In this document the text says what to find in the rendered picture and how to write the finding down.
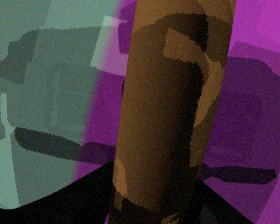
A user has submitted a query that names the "brown cylinder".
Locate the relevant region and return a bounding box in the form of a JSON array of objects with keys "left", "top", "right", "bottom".
[{"left": 107, "top": 0, "right": 236, "bottom": 224}]

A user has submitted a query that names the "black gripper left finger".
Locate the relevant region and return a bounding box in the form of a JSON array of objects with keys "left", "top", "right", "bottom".
[{"left": 0, "top": 162, "right": 114, "bottom": 224}]

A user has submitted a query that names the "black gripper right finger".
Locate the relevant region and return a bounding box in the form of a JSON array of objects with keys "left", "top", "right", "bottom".
[{"left": 182, "top": 178, "right": 255, "bottom": 224}]

